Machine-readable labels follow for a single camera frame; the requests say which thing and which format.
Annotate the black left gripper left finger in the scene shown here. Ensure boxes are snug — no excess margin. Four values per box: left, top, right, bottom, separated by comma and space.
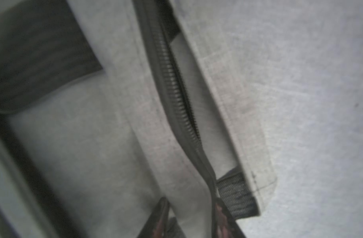
137, 197, 170, 238

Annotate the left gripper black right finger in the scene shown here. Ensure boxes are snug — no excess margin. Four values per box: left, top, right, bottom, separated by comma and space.
212, 197, 246, 238

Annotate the grey laptop bag with strap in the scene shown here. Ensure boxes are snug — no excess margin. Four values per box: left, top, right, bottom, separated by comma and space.
0, 1, 363, 238

